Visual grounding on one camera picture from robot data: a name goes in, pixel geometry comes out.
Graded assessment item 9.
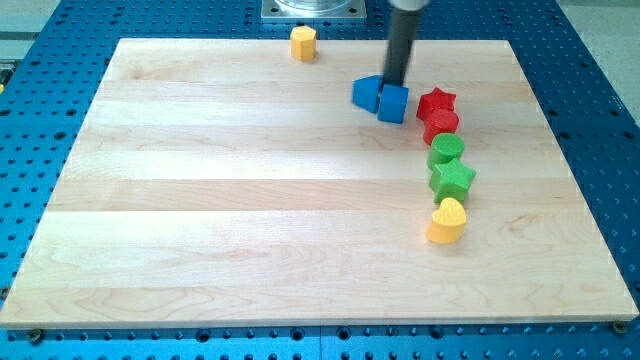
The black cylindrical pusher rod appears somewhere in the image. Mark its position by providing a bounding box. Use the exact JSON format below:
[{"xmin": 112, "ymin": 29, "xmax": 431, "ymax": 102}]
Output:
[{"xmin": 382, "ymin": 7, "xmax": 423, "ymax": 86}]

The blue triangle block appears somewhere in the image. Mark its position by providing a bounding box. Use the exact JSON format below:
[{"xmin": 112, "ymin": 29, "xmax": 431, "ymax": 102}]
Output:
[{"xmin": 352, "ymin": 75, "xmax": 382, "ymax": 113}]

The blue cube block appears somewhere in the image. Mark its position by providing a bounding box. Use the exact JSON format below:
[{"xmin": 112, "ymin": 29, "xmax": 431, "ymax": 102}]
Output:
[{"xmin": 377, "ymin": 84, "xmax": 409, "ymax": 124}]

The red star block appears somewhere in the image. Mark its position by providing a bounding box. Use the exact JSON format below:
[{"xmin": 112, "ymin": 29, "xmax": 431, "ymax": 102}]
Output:
[{"xmin": 416, "ymin": 87, "xmax": 457, "ymax": 121}]

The yellow hexagon block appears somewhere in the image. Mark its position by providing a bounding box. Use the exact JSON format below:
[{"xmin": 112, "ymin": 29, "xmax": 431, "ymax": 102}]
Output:
[{"xmin": 290, "ymin": 25, "xmax": 317, "ymax": 61}]

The red cylinder block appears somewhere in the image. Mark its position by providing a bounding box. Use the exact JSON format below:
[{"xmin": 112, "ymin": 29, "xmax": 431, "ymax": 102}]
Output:
[{"xmin": 423, "ymin": 109, "xmax": 460, "ymax": 145}]

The green cylinder block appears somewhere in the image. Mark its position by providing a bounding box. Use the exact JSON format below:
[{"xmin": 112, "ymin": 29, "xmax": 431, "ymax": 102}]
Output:
[{"xmin": 427, "ymin": 133, "xmax": 465, "ymax": 170}]

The green star block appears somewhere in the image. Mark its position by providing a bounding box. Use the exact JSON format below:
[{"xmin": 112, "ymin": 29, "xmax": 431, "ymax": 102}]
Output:
[{"xmin": 429, "ymin": 158, "xmax": 477, "ymax": 203}]

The yellow heart block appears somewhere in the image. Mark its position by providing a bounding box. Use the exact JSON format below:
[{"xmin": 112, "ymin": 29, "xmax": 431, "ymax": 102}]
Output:
[{"xmin": 426, "ymin": 197, "xmax": 467, "ymax": 244}]

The wooden board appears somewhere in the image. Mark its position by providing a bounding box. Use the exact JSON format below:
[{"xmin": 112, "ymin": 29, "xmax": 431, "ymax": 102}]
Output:
[{"xmin": 1, "ymin": 39, "xmax": 638, "ymax": 329}]

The right board clamp screw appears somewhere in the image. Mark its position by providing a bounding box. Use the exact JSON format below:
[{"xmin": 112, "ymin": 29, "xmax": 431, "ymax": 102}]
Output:
[{"xmin": 611, "ymin": 321, "xmax": 627, "ymax": 335}]

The board clamp screw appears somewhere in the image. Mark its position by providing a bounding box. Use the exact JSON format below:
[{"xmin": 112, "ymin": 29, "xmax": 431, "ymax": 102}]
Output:
[
  {"xmin": 611, "ymin": 321, "xmax": 627, "ymax": 335},
  {"xmin": 26, "ymin": 328, "xmax": 45, "ymax": 346}
]

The left board clamp screw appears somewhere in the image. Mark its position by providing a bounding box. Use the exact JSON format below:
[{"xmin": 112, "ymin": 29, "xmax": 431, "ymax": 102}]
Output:
[{"xmin": 26, "ymin": 328, "xmax": 45, "ymax": 346}]

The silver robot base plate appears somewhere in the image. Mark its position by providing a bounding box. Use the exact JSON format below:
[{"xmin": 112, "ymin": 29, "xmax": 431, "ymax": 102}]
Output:
[{"xmin": 261, "ymin": 0, "xmax": 367, "ymax": 21}]

